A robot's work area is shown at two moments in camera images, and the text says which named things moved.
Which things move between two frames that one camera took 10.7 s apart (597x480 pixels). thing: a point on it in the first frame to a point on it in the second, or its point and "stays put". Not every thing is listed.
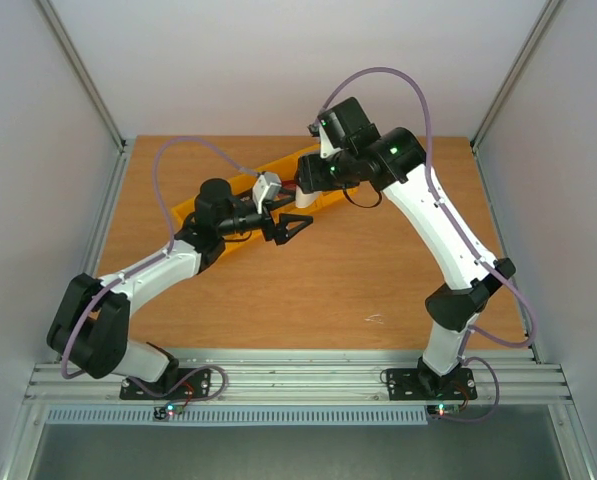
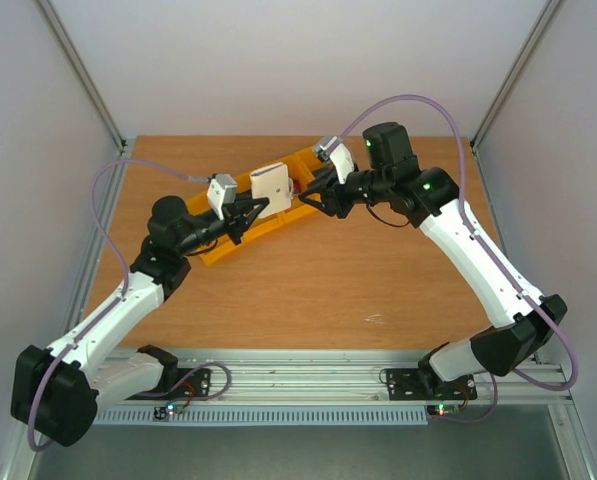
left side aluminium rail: x=107 y=215 stays put
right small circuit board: x=443 y=410 stays put
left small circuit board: x=167 y=411 stays put
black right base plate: x=424 y=384 stays put
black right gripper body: x=305 y=174 to x=332 y=193
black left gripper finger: x=272 y=204 to x=244 y=203
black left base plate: x=175 y=384 stays put
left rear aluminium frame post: x=58 y=30 stays put
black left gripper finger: x=283 y=234 to x=249 y=217
